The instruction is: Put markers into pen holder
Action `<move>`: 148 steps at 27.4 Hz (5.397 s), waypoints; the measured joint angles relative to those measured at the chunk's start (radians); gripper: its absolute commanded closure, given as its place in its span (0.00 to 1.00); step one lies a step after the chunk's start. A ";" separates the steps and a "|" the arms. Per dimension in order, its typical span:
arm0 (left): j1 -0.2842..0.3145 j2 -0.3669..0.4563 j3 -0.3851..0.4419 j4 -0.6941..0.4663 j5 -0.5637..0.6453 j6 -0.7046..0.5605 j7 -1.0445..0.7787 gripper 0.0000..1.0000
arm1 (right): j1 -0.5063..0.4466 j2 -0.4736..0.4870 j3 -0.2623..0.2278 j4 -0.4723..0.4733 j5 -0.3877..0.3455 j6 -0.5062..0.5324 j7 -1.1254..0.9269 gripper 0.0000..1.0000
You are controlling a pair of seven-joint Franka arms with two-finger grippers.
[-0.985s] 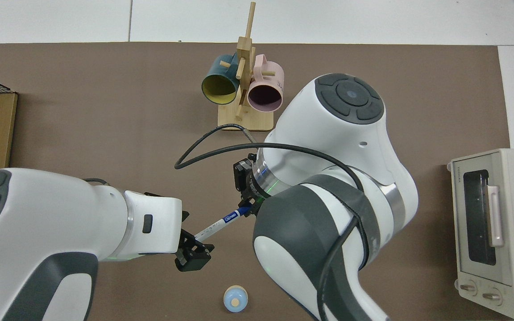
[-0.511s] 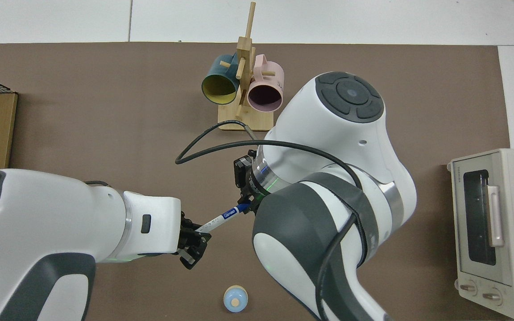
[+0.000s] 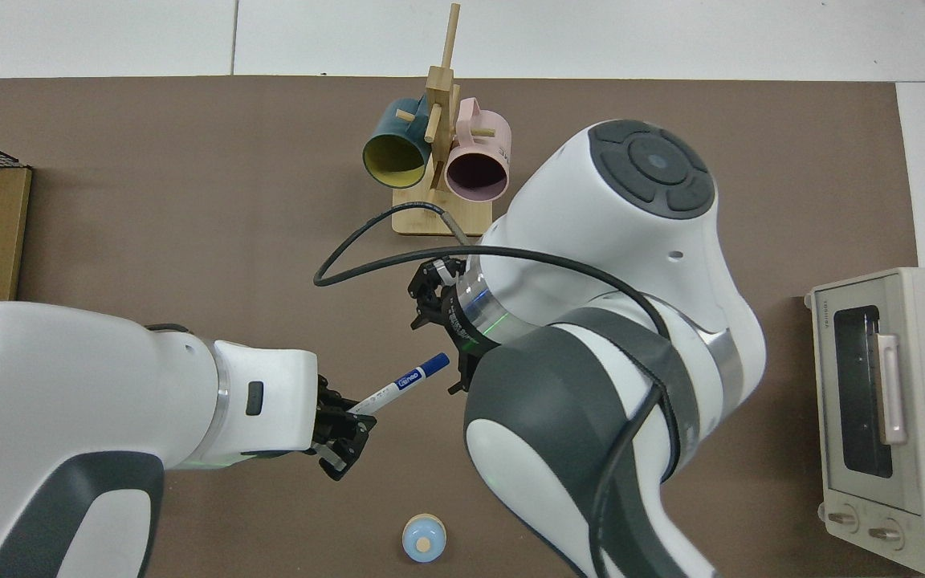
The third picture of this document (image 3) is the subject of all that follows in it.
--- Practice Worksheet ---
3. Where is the dark teal mug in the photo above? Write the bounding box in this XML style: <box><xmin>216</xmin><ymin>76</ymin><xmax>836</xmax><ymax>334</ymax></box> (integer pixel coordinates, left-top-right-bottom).
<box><xmin>361</xmin><ymin>95</ymin><xmax>436</xmax><ymax>191</ymax></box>

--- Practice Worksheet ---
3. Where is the small blue round bell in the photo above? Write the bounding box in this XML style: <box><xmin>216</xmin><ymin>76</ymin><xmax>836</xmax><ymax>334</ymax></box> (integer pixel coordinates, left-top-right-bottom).
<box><xmin>401</xmin><ymin>514</ymin><xmax>448</xmax><ymax>564</ymax></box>

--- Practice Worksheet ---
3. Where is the blue and white marker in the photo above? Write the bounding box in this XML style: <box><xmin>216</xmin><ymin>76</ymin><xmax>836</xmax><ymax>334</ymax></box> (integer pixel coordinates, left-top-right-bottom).
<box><xmin>345</xmin><ymin>352</ymin><xmax>452</xmax><ymax>419</ymax></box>

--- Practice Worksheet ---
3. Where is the pink mug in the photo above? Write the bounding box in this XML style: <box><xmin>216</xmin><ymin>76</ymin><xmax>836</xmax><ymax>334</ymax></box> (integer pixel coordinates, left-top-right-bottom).
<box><xmin>443</xmin><ymin>97</ymin><xmax>512</xmax><ymax>204</ymax></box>

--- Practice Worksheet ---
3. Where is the brown table cloth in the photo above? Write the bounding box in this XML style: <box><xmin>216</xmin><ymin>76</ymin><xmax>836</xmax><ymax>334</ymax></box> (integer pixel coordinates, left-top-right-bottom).
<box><xmin>0</xmin><ymin>75</ymin><xmax>923</xmax><ymax>578</ymax></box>

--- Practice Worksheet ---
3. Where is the wooden cup stand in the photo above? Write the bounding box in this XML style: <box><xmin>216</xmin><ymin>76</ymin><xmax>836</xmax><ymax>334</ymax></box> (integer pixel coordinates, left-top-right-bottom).
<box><xmin>392</xmin><ymin>2</ymin><xmax>495</xmax><ymax>237</ymax></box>

